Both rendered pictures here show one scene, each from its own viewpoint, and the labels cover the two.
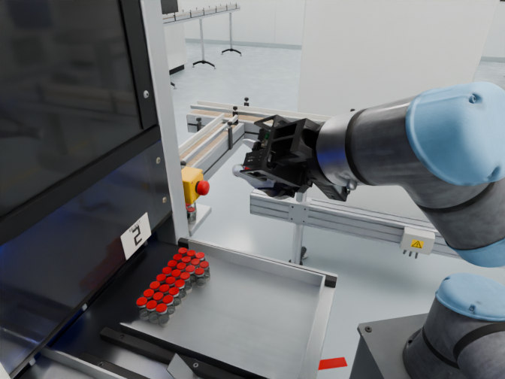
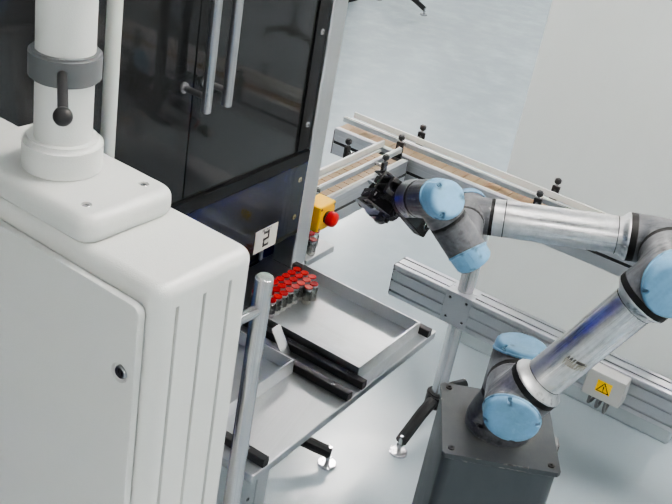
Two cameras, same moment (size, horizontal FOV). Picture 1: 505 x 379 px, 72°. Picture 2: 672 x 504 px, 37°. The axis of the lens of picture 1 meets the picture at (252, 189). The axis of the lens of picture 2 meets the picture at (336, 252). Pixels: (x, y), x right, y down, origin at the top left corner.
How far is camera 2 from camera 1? 1.61 m
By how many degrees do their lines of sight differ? 8
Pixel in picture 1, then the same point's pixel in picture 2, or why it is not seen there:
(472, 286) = (519, 339)
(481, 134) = (436, 198)
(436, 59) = not seen: outside the picture
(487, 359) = (496, 375)
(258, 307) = (351, 329)
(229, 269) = (335, 299)
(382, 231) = not seen: hidden behind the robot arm
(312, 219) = (474, 322)
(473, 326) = (502, 359)
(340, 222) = not seen: hidden behind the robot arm
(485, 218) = (451, 239)
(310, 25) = (552, 41)
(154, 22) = (330, 71)
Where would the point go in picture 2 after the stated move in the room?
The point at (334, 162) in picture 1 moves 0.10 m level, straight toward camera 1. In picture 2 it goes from (399, 200) to (376, 218)
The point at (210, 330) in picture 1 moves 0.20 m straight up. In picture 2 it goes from (305, 330) to (318, 255)
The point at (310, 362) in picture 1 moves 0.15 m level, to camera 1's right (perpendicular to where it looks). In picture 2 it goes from (379, 369) to (445, 387)
